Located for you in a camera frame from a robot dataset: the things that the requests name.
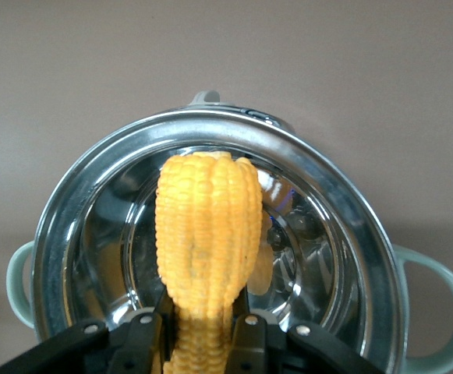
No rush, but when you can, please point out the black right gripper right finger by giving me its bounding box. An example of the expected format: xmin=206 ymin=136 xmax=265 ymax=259
xmin=225 ymin=287 xmax=384 ymax=374

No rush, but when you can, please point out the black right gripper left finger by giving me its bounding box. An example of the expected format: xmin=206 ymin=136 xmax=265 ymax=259
xmin=0 ymin=287 xmax=177 ymax=374

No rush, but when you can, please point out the yellow corn cob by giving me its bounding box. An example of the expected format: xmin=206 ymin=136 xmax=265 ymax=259
xmin=151 ymin=150 xmax=264 ymax=374

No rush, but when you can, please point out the pale green steel pot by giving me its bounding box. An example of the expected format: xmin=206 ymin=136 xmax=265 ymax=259
xmin=6 ymin=90 xmax=453 ymax=374

